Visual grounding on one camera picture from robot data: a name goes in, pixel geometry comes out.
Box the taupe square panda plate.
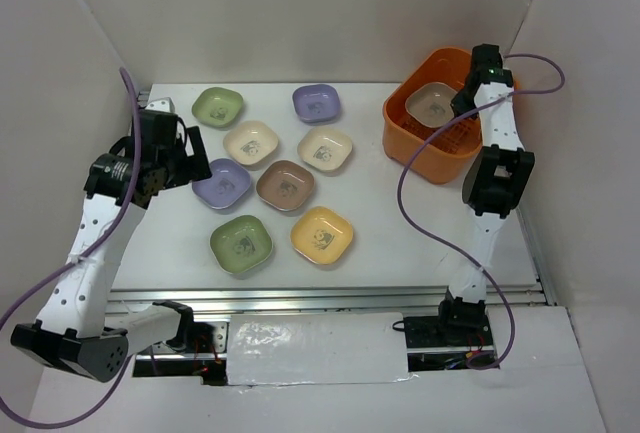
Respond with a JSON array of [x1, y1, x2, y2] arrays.
[[405, 82, 456, 128]]

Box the green plate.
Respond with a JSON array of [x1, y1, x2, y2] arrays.
[[209, 215, 274, 275], [191, 87, 244, 128]]

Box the yellow square panda plate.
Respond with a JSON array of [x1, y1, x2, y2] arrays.
[[290, 206, 354, 265]]

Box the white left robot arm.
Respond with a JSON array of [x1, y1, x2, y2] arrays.
[[10, 110, 211, 383]]

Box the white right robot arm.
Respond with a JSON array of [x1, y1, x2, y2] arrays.
[[435, 44, 535, 345]]

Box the purple plate left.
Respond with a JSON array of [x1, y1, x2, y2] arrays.
[[191, 158, 252, 210]]

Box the purple plate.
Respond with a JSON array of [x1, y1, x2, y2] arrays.
[[292, 84, 342, 124], [191, 158, 252, 210]]

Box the cream plate left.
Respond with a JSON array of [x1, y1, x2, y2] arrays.
[[223, 120, 279, 170]]

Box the cream plate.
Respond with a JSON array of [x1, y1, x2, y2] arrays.
[[223, 120, 279, 170], [297, 126, 353, 173]]

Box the brown plate centre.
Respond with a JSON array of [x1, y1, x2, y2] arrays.
[[256, 160, 315, 212]]

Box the purple plate far centre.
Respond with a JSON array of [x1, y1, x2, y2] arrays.
[[292, 84, 342, 124]]

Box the cream plate right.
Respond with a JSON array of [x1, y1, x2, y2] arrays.
[[297, 126, 353, 173]]

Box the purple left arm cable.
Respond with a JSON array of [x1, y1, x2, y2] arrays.
[[0, 66, 141, 428]]

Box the aluminium rail frame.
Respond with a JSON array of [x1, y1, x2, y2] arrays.
[[107, 83, 557, 379]]

